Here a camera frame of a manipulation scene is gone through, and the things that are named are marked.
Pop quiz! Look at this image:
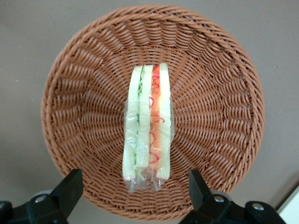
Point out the brown round wicker basket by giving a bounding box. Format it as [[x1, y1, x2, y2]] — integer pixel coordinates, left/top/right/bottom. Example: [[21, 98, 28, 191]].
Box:
[[40, 5, 266, 222]]

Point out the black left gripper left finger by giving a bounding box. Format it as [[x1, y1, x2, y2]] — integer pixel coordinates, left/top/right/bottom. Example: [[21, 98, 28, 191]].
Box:
[[0, 168, 84, 224]]

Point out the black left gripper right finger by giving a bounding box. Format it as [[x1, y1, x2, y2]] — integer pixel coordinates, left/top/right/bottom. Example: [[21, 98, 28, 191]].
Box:
[[178, 169, 287, 224]]

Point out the triangle sandwich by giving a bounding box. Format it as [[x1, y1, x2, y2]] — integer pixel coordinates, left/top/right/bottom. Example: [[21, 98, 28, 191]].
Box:
[[122, 62, 175, 193]]

